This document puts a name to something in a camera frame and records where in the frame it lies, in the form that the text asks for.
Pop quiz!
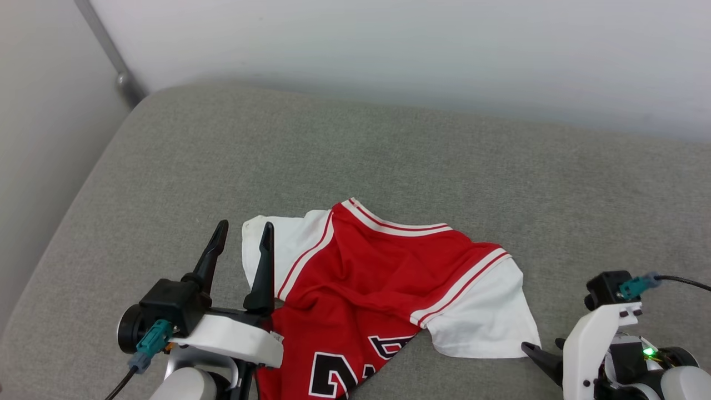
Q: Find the red and white basketball jersey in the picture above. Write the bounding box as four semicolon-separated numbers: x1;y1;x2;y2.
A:
242;197;542;400

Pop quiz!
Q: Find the grey fabric sofa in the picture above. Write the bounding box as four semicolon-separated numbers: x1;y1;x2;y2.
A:
0;81;711;400

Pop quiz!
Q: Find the grey metal pipe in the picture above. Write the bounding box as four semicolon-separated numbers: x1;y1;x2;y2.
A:
74;0;148;109

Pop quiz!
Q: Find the black camera cable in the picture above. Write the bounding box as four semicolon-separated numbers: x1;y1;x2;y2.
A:
654;273;711;292
104;366;139;400

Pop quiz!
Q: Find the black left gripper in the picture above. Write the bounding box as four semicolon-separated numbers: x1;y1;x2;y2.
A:
118;220;275;353

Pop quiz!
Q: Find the teal left camera connector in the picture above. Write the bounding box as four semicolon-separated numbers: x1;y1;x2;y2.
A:
128;319;174;374

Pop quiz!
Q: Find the black right camera cable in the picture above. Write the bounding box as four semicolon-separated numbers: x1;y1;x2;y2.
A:
654;273;711;292

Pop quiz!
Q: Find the teal camera connector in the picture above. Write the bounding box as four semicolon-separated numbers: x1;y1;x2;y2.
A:
618;273;663;301
128;319;174;374

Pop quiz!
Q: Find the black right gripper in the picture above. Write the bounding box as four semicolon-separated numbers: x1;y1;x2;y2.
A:
521;333;700;400

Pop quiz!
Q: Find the teal right camera connector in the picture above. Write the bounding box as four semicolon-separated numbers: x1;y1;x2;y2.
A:
618;273;663;301

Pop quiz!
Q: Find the black left camera cable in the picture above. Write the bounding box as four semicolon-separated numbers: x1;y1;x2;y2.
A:
104;366;139;400

